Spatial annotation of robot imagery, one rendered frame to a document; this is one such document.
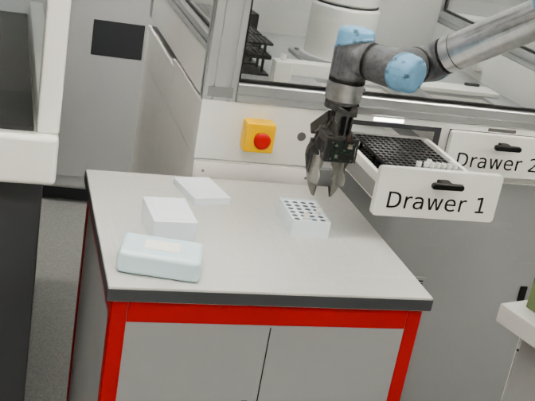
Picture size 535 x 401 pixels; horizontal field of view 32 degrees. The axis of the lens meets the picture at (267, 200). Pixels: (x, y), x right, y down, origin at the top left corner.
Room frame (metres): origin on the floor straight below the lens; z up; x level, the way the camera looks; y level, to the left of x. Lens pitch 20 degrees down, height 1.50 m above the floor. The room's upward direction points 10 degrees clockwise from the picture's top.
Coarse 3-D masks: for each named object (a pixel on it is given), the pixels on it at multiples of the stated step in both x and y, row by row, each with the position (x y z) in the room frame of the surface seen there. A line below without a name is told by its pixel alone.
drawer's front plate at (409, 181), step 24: (384, 168) 1.87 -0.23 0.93; (408, 168) 1.89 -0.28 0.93; (384, 192) 1.87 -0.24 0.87; (408, 192) 1.89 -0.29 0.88; (432, 192) 1.90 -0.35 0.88; (456, 192) 1.92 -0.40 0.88; (480, 192) 1.94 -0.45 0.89; (408, 216) 1.89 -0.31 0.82; (432, 216) 1.91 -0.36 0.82; (456, 216) 1.93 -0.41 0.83; (480, 216) 1.94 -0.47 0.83
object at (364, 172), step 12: (360, 132) 2.23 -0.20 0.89; (432, 144) 2.24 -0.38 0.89; (360, 156) 2.03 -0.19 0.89; (444, 156) 2.16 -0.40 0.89; (348, 168) 2.08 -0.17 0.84; (360, 168) 2.01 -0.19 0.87; (372, 168) 1.96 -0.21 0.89; (360, 180) 2.00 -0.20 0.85; (372, 180) 1.94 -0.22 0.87; (372, 192) 1.93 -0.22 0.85
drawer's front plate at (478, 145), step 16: (448, 144) 2.27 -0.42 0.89; (464, 144) 2.28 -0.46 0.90; (480, 144) 2.29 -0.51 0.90; (496, 144) 2.31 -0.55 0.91; (512, 144) 2.32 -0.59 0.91; (528, 144) 2.33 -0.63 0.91; (464, 160) 2.28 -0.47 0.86; (480, 160) 2.30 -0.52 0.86; (512, 160) 2.32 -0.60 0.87; (528, 160) 2.34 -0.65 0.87; (512, 176) 2.33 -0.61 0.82; (528, 176) 2.34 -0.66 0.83
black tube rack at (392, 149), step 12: (360, 144) 2.17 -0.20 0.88; (372, 144) 2.12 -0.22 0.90; (384, 144) 2.15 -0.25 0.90; (396, 144) 2.16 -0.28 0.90; (408, 144) 2.19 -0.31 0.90; (420, 144) 2.20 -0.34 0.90; (372, 156) 2.12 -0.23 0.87; (384, 156) 2.05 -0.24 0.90; (396, 156) 2.06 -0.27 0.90; (408, 156) 2.08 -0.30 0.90; (420, 156) 2.09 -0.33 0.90; (432, 156) 2.11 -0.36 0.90
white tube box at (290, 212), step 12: (288, 204) 1.91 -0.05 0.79; (300, 204) 1.91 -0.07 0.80; (312, 204) 1.93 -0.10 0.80; (288, 216) 1.84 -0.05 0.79; (300, 216) 1.84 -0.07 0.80; (312, 216) 1.86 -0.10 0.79; (324, 216) 1.87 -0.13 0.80; (288, 228) 1.83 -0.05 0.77; (300, 228) 1.82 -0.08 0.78; (312, 228) 1.82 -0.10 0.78; (324, 228) 1.83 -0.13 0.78
